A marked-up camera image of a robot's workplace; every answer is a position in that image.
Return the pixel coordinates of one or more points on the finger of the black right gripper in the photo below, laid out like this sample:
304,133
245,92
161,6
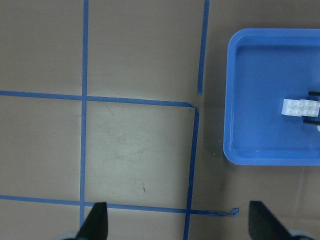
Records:
311,122
314,93

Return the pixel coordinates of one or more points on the blue plastic tray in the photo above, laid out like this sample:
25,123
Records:
264,67

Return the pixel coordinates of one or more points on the white building block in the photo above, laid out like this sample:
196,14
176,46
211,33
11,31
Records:
300,108

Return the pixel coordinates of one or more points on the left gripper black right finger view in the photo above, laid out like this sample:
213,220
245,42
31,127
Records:
263,225

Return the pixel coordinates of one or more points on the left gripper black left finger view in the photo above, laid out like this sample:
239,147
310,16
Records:
95,226

